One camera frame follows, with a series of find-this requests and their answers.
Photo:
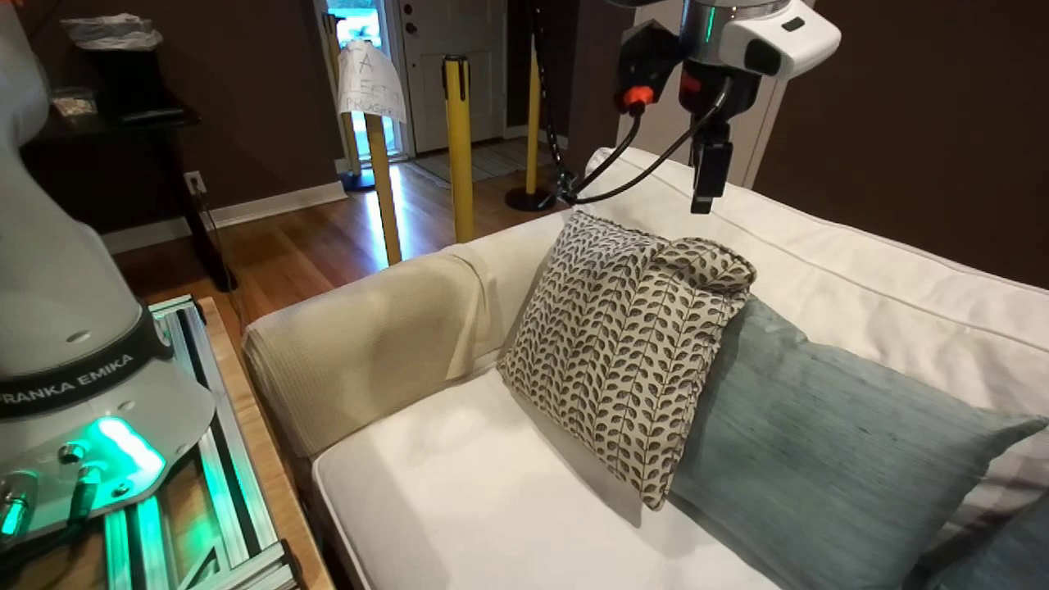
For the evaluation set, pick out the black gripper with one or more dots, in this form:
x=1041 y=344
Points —
x=721 y=100

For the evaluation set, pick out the leaf pattern pillow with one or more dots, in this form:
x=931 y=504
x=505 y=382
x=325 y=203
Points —
x=626 y=350

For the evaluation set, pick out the large teal silk pillow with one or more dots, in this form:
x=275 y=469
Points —
x=831 y=459

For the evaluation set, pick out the white sofa back cushion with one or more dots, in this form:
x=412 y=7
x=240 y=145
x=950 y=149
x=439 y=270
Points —
x=896 y=274

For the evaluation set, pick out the white sofa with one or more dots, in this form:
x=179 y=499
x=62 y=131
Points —
x=462 y=492

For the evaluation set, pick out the white sofa seat cushion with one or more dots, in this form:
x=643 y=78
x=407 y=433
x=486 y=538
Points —
x=462 y=492

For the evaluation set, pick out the grey door mat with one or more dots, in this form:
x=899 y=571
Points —
x=480 y=162

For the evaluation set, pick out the white entrance door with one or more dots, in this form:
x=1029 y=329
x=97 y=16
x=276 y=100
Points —
x=439 y=78

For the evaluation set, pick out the white paper sign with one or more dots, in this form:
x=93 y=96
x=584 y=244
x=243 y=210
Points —
x=370 y=81

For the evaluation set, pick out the small teal silk pillow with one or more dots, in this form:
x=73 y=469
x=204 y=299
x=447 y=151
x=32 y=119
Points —
x=1004 y=559

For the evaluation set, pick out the black side table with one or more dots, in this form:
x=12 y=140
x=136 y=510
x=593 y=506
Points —
x=167 y=143

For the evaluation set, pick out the white crumpled cloth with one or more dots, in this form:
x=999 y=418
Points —
x=109 y=32

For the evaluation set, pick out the small white cloth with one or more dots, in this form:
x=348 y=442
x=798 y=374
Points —
x=72 y=105

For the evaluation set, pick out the yellow post with black base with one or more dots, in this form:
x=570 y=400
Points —
x=534 y=110

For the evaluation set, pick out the yellow post with blue base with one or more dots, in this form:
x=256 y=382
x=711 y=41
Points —
x=339 y=110

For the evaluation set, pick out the white wall outlet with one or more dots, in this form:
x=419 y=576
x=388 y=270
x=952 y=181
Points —
x=194 y=181

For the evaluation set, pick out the aluminium mounting frame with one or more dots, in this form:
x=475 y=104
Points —
x=234 y=512

